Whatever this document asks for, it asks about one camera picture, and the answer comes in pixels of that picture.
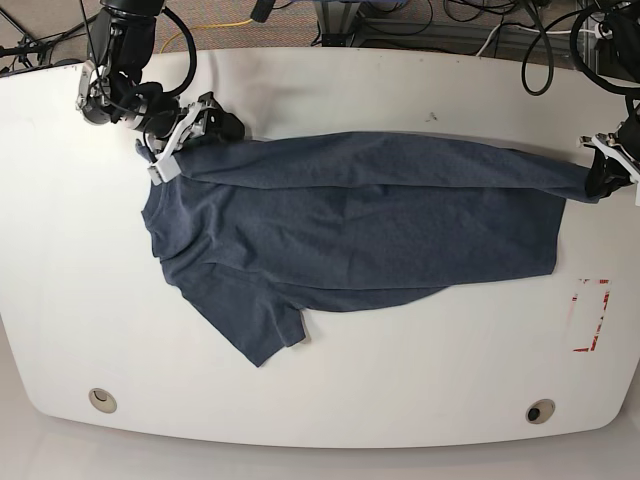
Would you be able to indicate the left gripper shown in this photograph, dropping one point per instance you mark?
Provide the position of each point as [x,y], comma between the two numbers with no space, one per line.
[602,180]

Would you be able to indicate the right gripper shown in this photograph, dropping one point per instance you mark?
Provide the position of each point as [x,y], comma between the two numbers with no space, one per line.
[149,109]

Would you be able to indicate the dark blue T-shirt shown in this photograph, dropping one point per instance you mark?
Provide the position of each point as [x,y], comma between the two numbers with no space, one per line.
[253,233]

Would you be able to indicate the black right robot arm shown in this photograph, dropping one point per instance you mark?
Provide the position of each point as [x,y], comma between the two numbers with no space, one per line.
[121,41]

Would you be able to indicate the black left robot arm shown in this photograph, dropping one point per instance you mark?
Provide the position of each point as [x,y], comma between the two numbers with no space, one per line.
[624,30]

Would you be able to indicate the red tape rectangle marking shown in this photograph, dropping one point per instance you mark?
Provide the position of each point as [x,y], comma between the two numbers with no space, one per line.
[586,314]

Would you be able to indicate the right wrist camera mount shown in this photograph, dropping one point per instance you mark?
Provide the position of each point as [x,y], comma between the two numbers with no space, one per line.
[165,133]

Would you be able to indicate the right table cable grommet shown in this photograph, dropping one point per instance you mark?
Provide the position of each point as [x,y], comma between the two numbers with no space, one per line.
[540,411]

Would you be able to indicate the table cable grommet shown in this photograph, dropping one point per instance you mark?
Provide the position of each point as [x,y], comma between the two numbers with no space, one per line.
[102,400]
[540,411]

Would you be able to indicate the left table cable grommet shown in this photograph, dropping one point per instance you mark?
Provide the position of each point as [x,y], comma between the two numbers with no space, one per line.
[102,400]

